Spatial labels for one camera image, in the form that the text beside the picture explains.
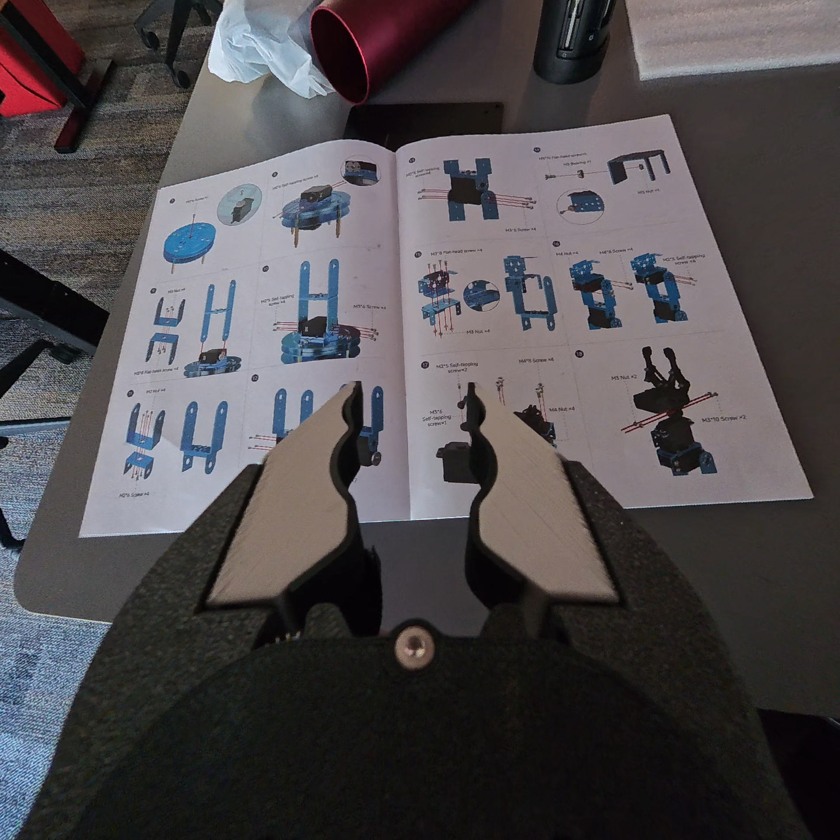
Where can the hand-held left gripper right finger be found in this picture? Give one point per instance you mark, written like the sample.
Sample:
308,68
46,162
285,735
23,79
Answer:
538,525

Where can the black chair base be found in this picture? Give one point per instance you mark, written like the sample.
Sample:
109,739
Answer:
177,39

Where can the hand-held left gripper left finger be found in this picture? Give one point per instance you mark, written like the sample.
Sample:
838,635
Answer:
289,512

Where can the red cabinet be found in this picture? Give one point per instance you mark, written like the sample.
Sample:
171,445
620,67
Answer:
26,59

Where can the white crumpled plastic wrap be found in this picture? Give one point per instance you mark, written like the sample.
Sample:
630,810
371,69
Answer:
262,46

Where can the black flat plate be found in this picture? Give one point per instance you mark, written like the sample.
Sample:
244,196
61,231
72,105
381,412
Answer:
446,118

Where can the black perforated cylinder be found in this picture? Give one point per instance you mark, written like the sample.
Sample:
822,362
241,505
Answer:
571,59

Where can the open instruction booklet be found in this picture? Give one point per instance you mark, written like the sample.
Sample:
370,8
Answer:
367,216

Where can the white foam sheet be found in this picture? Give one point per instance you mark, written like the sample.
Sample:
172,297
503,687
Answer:
735,39

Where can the red metal tube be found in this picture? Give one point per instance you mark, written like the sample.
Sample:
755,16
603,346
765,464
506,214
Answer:
407,39

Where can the black metal desk frame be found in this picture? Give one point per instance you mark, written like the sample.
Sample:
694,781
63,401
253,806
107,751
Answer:
46,308

